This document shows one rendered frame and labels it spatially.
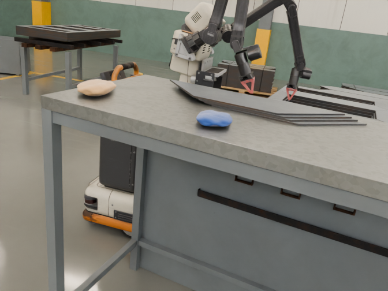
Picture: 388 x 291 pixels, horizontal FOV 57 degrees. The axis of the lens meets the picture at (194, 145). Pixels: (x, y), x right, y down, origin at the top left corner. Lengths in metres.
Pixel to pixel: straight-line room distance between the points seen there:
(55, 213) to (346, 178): 0.93
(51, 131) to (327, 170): 0.81
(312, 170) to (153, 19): 9.05
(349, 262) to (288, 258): 0.24
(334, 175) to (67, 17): 10.36
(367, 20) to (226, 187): 7.84
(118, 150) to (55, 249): 0.85
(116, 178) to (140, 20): 7.97
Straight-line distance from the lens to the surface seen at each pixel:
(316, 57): 9.10
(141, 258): 2.05
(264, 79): 6.42
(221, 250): 1.78
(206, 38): 1.79
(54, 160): 1.24
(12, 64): 6.78
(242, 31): 1.78
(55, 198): 1.30
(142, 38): 9.88
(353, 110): 2.60
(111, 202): 2.21
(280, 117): 1.14
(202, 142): 0.90
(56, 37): 5.04
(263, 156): 0.86
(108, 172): 2.17
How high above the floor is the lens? 1.34
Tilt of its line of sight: 21 degrees down
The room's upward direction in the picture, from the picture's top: 7 degrees clockwise
